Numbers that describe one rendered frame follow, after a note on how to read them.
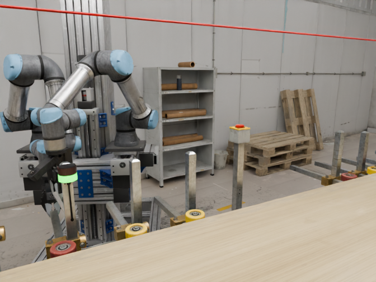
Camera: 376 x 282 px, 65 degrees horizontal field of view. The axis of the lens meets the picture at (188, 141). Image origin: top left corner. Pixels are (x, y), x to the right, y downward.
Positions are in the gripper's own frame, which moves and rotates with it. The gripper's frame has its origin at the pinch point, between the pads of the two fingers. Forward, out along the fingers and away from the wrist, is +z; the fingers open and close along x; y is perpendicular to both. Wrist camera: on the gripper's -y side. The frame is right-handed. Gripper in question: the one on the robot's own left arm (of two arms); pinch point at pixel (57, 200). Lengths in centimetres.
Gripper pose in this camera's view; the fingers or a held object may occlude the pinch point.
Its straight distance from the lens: 127.7
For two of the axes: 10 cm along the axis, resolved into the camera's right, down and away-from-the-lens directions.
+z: 0.2, 9.7, 2.5
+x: -7.6, -1.5, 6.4
